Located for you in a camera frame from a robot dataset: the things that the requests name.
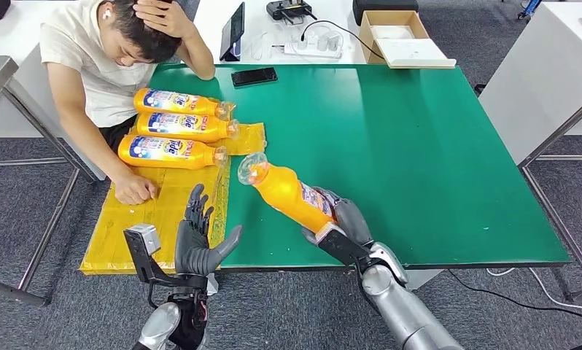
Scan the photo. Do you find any person's right hand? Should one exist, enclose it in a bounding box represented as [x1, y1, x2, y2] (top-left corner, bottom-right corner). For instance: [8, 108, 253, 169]
[113, 171, 158, 206]

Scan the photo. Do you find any person's left hand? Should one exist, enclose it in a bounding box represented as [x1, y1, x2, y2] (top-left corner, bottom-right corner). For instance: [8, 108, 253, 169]
[132, 0, 196, 41]

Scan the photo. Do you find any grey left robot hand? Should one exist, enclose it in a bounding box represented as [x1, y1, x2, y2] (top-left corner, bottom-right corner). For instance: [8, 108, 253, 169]
[174, 183, 244, 278]

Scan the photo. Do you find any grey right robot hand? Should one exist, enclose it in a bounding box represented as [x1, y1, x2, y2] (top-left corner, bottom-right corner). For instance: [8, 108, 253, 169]
[301, 187, 374, 249]

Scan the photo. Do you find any orange detergent bottle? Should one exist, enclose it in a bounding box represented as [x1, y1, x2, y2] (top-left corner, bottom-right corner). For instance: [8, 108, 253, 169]
[117, 134, 229, 171]
[136, 111, 240, 144]
[133, 87, 236, 120]
[236, 152, 338, 236]

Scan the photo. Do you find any yellow taped cardboard mat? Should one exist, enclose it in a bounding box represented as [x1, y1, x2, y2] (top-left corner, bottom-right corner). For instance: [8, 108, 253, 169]
[79, 113, 268, 276]

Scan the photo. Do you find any dark tablet on stand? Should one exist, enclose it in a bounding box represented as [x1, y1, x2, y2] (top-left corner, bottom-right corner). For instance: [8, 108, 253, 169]
[219, 1, 246, 63]

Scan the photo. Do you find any person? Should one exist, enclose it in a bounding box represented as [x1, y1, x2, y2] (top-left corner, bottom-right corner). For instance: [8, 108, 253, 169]
[39, 0, 217, 206]

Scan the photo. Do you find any white table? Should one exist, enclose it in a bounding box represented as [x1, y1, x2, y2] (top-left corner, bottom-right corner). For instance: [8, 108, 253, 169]
[193, 0, 369, 66]

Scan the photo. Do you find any black smartphone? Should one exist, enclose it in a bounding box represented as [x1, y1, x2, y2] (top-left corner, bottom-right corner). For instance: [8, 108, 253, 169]
[230, 66, 279, 88]

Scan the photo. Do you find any black router with antennas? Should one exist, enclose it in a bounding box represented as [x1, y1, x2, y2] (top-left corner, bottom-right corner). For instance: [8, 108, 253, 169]
[265, 0, 319, 24]

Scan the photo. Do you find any white power strip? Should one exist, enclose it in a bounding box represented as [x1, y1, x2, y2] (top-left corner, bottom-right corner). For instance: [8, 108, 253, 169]
[283, 39, 344, 60]

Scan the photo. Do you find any white desk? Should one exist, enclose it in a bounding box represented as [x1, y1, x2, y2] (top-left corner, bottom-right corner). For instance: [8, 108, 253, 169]
[0, 0, 109, 182]
[479, 1, 582, 166]

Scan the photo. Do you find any white charger adapter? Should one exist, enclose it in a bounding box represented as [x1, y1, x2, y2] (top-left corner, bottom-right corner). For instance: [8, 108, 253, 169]
[317, 32, 344, 52]

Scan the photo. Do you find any white box lid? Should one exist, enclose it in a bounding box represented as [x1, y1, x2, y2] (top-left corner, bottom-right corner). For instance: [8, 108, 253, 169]
[376, 38, 457, 69]

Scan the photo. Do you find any open cardboard box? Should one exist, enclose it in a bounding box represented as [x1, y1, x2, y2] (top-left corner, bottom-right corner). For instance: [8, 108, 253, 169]
[358, 10, 457, 69]

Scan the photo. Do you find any white moulded insert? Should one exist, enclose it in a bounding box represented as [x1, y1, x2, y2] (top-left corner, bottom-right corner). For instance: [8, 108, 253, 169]
[370, 25, 416, 41]

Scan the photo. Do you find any blue metal object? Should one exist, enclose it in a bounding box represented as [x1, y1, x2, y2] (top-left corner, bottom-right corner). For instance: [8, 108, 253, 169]
[516, 0, 544, 21]

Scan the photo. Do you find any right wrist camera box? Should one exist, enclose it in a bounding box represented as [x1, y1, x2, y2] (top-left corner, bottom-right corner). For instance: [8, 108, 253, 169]
[315, 222, 372, 268]

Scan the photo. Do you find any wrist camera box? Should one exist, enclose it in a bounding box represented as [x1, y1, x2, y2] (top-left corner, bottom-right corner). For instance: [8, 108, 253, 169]
[123, 223, 163, 286]
[315, 222, 372, 268]

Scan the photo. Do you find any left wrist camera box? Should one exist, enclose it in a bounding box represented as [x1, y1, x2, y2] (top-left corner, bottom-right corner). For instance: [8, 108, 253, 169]
[123, 223, 163, 286]

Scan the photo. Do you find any long black cable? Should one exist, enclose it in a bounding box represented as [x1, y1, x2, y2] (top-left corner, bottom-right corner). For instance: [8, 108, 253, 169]
[446, 269, 582, 324]

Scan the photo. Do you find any thin black power cable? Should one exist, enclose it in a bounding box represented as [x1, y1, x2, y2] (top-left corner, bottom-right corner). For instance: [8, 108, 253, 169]
[299, 19, 386, 61]

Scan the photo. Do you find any long white cable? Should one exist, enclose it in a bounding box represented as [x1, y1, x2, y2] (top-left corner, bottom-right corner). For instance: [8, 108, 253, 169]
[486, 268, 582, 311]

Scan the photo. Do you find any steel desk frame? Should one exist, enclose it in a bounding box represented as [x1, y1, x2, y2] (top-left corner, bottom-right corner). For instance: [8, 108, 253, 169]
[518, 93, 582, 304]

